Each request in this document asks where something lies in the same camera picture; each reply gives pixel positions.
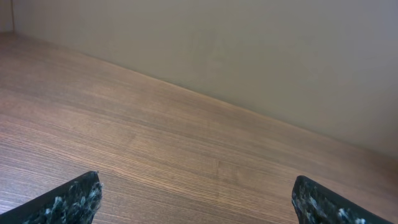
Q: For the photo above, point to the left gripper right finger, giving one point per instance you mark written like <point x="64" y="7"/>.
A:
<point x="316" y="204"/>

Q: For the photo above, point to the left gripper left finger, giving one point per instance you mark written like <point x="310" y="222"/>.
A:
<point x="75" y="202"/>

